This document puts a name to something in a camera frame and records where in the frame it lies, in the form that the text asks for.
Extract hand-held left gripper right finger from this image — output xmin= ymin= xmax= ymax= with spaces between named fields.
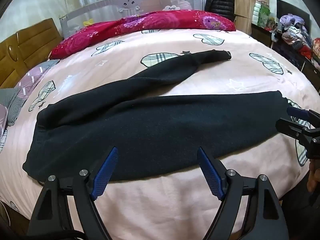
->
xmin=197 ymin=147 xmax=290 ymax=240

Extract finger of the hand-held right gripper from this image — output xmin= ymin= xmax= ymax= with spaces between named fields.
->
xmin=287 ymin=106 xmax=320 ymax=122
xmin=275 ymin=118 xmax=320 ymax=140

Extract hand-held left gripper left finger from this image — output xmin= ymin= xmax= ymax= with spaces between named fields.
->
xmin=26 ymin=146 xmax=119 ymax=240

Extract black pants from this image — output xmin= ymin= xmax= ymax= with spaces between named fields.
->
xmin=22 ymin=50 xmax=292 ymax=183

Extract person's right hand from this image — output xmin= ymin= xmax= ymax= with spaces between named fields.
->
xmin=307 ymin=159 xmax=320 ymax=193

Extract pink heart print bed sheet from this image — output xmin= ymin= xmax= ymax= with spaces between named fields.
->
xmin=0 ymin=27 xmax=320 ymax=240

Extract dark cabinet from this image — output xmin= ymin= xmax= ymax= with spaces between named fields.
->
xmin=251 ymin=24 xmax=320 ymax=80

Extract red patterned bag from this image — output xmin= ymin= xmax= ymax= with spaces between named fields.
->
xmin=312 ymin=38 xmax=320 ymax=63

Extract pile of clothes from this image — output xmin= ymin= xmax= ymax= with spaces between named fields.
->
xmin=275 ymin=14 xmax=314 ymax=53

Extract black flat screen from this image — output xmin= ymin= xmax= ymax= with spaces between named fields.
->
xmin=276 ymin=0 xmax=310 ymax=30

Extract stack of green white packets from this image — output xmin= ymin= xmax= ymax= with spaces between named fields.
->
xmin=252 ymin=0 xmax=278 ymax=29

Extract purple grey pillow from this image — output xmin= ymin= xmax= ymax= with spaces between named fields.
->
xmin=0 ymin=59 xmax=60 ymax=127

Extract wooden wardrobe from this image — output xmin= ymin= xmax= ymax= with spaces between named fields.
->
xmin=226 ymin=0 xmax=269 ymax=35

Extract black puffer jacket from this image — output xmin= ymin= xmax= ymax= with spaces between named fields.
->
xmin=204 ymin=0 xmax=235 ymax=24

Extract wooden headboard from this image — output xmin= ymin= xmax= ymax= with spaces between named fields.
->
xmin=0 ymin=18 xmax=63 ymax=89

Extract red floral quilt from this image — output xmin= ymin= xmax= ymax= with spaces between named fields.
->
xmin=49 ymin=9 xmax=237 ymax=60

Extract grey bed guard rail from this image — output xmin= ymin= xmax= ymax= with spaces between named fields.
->
xmin=59 ymin=0 xmax=209 ymax=39

